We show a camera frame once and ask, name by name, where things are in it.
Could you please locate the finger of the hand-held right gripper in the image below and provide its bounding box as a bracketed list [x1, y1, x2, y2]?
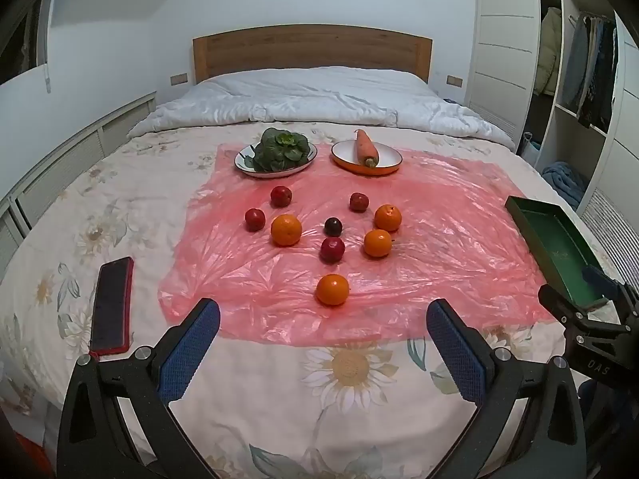
[581, 264, 631, 310]
[538, 284, 596, 329]

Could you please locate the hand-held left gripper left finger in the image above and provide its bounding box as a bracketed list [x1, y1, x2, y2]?
[57, 298, 220, 479]

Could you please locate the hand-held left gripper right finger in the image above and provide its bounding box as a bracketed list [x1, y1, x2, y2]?
[426, 298, 587, 479]

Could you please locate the dark green tray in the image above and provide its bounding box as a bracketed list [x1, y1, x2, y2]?
[504, 196, 612, 310]

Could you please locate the orange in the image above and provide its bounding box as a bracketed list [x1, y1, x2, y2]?
[374, 204, 403, 233]
[363, 229, 393, 259]
[270, 214, 303, 247]
[316, 274, 350, 307]

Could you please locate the phone in red case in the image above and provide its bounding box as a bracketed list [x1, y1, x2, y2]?
[89, 256, 135, 357]

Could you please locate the pink plastic sheet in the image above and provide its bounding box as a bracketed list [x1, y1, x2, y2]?
[157, 142, 552, 347]

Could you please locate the blue blanket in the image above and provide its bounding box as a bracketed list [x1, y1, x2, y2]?
[542, 161, 590, 210]

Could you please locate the small pale bag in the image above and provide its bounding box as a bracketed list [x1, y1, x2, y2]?
[516, 131, 542, 168]

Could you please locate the white plate with blue rim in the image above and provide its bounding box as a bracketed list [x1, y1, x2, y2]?
[234, 142, 318, 179]

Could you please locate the dark printed hanging garment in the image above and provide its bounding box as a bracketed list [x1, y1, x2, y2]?
[579, 15, 620, 133]

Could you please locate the orange plate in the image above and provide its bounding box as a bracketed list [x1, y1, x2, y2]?
[330, 140, 404, 176]

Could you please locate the grey blue hanging garment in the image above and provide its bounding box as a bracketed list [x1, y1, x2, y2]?
[562, 17, 592, 111]

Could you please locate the green leafy vegetable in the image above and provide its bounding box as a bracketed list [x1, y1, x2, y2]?
[251, 128, 311, 173]

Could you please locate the carrot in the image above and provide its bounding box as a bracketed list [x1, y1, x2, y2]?
[353, 130, 381, 168]

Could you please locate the pale green jacket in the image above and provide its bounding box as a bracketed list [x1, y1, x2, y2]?
[536, 6, 562, 97]

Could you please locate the white wardrobe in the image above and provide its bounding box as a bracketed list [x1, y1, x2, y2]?
[469, 0, 639, 240]

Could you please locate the white duvet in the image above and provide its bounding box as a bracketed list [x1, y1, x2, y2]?
[127, 66, 515, 150]

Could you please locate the wooden headboard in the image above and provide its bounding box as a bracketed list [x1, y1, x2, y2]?
[192, 24, 433, 85]

